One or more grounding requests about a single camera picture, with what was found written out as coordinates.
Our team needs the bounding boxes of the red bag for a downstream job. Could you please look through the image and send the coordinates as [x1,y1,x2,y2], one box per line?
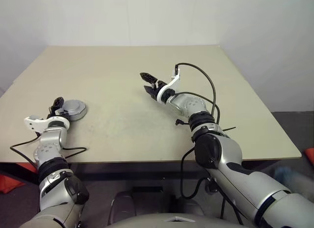
[304,148,314,165]
[0,162,39,195]

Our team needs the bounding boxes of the dark rounded shape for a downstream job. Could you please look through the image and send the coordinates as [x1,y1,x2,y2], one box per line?
[109,191,137,224]

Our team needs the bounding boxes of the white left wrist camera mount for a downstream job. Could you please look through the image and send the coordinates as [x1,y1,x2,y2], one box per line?
[24,116,71,133]

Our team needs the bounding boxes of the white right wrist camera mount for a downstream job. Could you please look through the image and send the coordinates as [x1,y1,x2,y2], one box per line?
[157,65,182,104]

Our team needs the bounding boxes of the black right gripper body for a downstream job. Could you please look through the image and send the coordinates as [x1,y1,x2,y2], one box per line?
[152,79,170,101]

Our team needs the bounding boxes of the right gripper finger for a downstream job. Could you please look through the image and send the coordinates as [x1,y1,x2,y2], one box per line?
[139,72,158,84]
[143,85,157,101]

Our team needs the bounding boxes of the black table frame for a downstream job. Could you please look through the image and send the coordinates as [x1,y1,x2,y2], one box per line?
[0,159,302,189]

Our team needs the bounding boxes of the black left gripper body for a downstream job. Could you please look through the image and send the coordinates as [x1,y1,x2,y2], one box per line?
[48,107,71,120]

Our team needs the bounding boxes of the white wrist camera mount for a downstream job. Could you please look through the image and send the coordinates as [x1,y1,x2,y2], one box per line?
[24,116,71,133]
[157,65,182,104]

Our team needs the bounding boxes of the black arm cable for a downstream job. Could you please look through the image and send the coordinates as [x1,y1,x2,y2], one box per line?
[10,132,88,165]
[174,63,221,127]

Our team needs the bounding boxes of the black hanging cable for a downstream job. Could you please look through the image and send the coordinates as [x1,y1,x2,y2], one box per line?
[181,146,248,225]

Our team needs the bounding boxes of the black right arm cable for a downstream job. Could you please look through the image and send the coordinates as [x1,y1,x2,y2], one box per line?
[174,63,221,127]

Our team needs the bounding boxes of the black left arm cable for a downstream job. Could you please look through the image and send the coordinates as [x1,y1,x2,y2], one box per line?
[10,132,88,165]

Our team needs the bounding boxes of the grey robot torso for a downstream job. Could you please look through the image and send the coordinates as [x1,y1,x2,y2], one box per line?
[18,212,256,228]

